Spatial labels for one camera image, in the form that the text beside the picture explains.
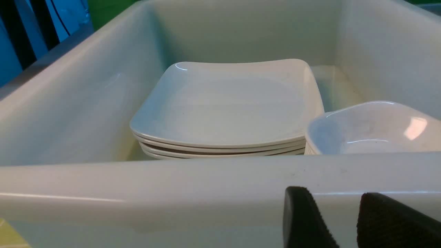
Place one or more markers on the white square plate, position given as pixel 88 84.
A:
pixel 192 149
pixel 230 105
pixel 162 156
pixel 149 149

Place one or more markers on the large white plastic tub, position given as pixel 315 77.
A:
pixel 74 176

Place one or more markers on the green backdrop cloth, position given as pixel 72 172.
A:
pixel 103 11

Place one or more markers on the white square plate bottom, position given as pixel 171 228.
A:
pixel 162 156

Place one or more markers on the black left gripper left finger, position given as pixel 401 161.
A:
pixel 303 224

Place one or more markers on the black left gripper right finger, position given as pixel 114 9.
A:
pixel 384 222

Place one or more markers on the white square plate top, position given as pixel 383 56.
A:
pixel 230 105

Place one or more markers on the white square bowl in tub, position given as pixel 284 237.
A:
pixel 373 127

